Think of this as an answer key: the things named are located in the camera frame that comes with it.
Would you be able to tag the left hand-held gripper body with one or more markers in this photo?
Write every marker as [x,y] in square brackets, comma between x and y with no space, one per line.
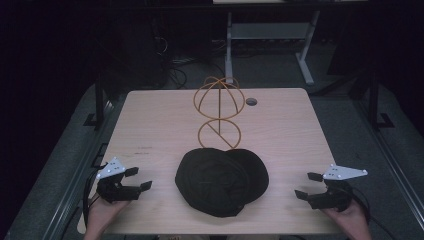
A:
[115,193]

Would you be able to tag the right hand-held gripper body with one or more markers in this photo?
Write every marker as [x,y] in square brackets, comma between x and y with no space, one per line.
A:
[333,199]

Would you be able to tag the black cap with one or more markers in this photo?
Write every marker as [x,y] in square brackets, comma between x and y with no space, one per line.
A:
[216,181]

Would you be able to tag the person's left hand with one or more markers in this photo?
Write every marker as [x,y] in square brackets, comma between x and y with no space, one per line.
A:
[105,213]

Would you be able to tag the person's right hand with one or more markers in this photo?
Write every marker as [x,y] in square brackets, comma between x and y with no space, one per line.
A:
[348,216]

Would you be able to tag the black metal stand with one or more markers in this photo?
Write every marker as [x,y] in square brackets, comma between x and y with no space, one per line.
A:
[374,103]
[99,103]

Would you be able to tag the grey metal rail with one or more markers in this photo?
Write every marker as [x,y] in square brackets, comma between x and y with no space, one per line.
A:
[71,196]
[396,173]

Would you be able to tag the white metal desk frame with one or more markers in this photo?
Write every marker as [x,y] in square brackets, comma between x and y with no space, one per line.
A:
[266,31]

